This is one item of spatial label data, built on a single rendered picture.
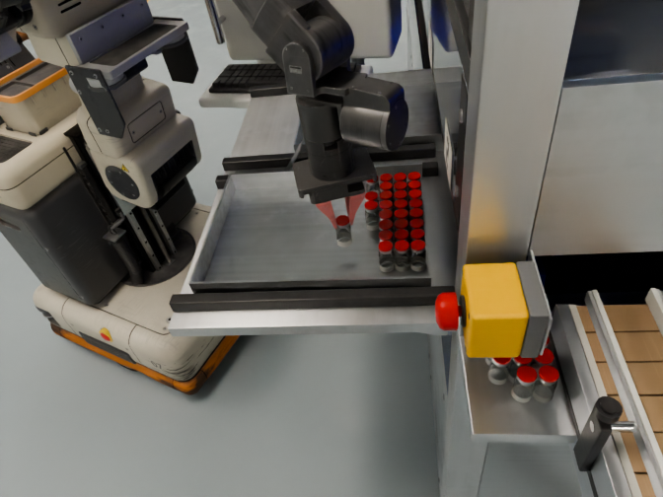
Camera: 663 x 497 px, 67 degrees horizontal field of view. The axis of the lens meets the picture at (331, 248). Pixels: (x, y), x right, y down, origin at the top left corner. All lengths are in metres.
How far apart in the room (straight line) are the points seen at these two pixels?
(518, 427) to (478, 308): 0.17
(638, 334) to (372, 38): 1.07
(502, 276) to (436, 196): 0.35
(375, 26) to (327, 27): 0.90
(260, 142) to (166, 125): 0.39
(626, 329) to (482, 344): 0.18
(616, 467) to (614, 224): 0.23
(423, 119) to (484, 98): 0.61
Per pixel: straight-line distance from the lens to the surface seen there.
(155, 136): 1.36
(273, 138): 1.06
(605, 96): 0.48
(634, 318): 0.67
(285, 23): 0.56
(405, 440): 1.56
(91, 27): 1.21
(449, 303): 0.53
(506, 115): 0.46
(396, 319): 0.68
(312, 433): 1.60
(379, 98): 0.55
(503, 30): 0.43
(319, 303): 0.69
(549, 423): 0.62
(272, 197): 0.90
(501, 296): 0.52
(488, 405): 0.62
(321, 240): 0.79
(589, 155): 0.51
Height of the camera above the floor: 1.42
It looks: 44 degrees down
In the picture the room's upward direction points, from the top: 10 degrees counter-clockwise
